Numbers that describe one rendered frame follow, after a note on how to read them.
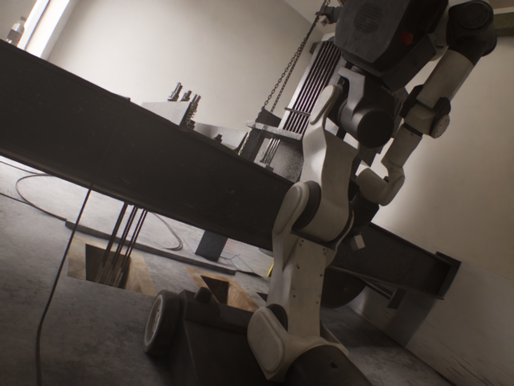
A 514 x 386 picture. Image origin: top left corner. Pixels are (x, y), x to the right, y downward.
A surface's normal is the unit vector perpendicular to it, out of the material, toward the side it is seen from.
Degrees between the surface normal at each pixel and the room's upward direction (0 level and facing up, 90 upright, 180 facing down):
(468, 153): 90
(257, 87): 90
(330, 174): 64
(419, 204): 90
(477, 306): 90
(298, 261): 59
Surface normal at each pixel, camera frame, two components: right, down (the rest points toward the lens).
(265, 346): -0.84, -0.39
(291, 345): 0.51, -0.33
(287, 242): 0.36, 0.15
